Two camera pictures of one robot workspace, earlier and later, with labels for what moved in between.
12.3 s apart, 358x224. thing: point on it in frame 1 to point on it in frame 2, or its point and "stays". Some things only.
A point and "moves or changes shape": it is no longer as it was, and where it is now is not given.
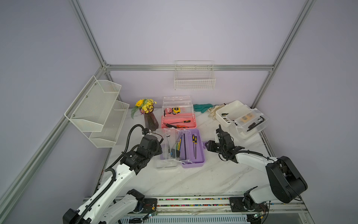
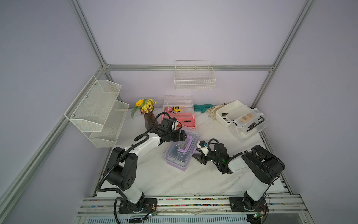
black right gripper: [210, 146] to [200, 157]
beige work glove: [213, 109] stays
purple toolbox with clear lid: [183, 148] moves or changes shape
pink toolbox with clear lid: [178, 112] stays
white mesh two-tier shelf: [97, 113] stays
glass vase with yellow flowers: [146, 106] stays
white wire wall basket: [192, 75] stays
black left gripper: [158, 150] to [178, 138]
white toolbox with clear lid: [247, 120] stays
